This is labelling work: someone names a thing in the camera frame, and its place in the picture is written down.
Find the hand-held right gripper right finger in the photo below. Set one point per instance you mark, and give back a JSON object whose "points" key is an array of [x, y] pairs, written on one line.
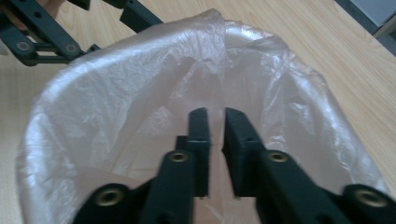
{"points": [[243, 155]]}

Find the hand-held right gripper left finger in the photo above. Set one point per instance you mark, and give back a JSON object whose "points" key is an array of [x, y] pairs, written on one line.
{"points": [[200, 149]]}

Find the translucent pink plastic bag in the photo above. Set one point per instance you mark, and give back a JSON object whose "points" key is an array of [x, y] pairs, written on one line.
{"points": [[124, 93]]}

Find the white plastic bin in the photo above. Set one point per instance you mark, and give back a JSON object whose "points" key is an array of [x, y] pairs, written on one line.
{"points": [[246, 32]]}

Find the white cabinet panel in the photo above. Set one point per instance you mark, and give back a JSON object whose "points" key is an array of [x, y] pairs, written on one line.
{"points": [[376, 9]]}

